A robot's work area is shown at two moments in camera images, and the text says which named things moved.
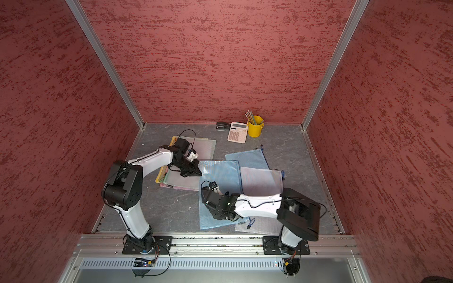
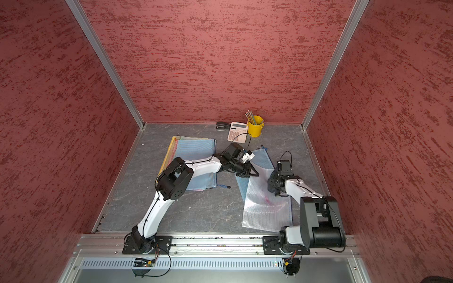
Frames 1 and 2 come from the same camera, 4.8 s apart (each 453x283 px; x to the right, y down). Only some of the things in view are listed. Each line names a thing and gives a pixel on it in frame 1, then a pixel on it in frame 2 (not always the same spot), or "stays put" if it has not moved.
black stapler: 222,125 stays put
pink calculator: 238,132 stays put
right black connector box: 291,266 stays put
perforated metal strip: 186,263 stays put
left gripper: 192,171 -> 247,170
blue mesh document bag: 226,175 -> 196,149
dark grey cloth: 215,211 -> 272,187
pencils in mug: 250,117 stays put
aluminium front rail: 337,246 stays put
